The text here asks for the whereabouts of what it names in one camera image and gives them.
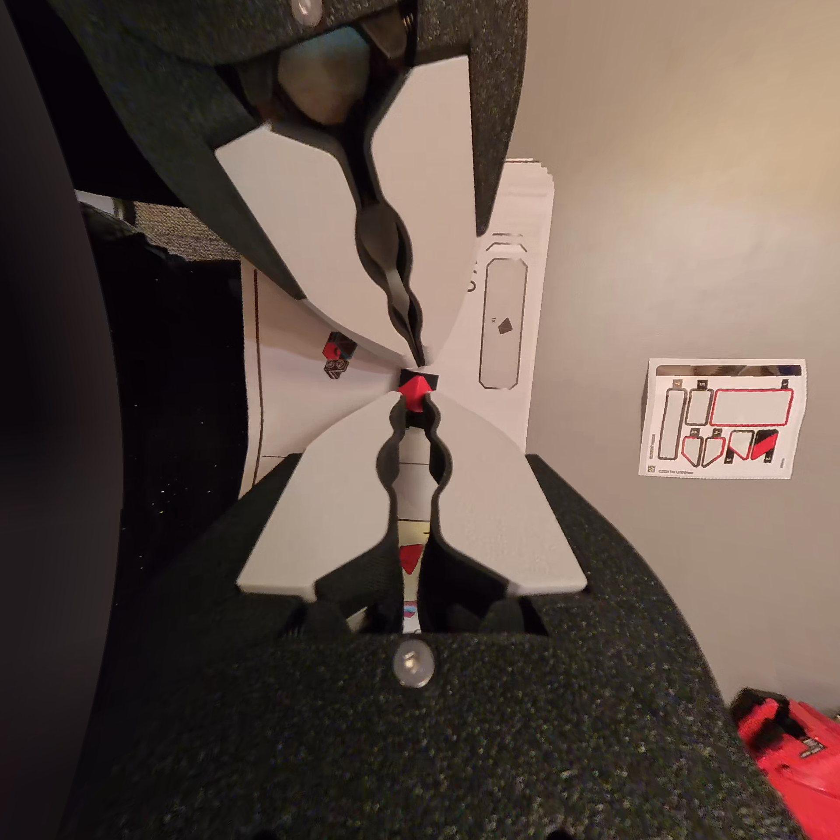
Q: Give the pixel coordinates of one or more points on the small black red brick assembly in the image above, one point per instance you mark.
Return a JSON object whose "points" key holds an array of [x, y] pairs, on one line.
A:
{"points": [[415, 388]]}

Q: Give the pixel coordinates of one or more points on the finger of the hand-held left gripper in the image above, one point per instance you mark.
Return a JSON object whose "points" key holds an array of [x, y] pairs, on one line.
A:
{"points": [[289, 216], [433, 164]]}

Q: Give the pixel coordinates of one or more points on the red brick-built toy car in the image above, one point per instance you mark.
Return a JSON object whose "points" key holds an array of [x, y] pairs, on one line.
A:
{"points": [[800, 774]]}

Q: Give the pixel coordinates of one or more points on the white instruction booklet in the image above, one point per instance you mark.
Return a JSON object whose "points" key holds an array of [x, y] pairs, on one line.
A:
{"points": [[295, 407]]}

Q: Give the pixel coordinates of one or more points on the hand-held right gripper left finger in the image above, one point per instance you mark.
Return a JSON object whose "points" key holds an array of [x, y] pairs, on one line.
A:
{"points": [[321, 518]]}

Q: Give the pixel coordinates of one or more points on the white sticker sheet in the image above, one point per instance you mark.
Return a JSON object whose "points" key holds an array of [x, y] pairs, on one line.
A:
{"points": [[748, 407]]}

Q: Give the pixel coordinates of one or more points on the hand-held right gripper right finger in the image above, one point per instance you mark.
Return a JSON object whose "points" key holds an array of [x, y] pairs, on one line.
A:
{"points": [[512, 518]]}

